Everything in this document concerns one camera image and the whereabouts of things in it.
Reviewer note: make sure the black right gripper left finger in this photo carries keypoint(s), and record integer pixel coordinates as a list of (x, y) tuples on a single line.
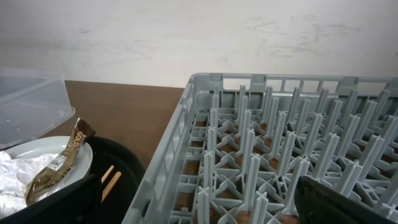
[(79, 202)]

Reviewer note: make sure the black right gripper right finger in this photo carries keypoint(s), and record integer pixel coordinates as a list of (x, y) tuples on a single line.
[(318, 204)]

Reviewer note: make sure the wooden chopstick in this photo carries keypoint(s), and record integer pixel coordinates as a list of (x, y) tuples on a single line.
[(107, 173), (110, 185)]

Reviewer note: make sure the gold brown snack wrapper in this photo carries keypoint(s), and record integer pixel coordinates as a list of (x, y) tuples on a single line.
[(60, 166)]

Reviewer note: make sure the grey round plate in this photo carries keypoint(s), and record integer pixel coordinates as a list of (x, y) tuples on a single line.
[(55, 145)]

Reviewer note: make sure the white tissue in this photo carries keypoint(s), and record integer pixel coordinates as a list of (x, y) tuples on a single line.
[(16, 174)]

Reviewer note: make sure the grey dishwasher rack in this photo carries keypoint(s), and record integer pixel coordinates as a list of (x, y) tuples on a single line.
[(237, 144)]

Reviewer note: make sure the round black tray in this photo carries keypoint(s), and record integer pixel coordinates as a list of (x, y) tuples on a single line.
[(107, 153)]

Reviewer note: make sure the clear plastic bin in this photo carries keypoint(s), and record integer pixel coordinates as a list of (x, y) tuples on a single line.
[(32, 104)]

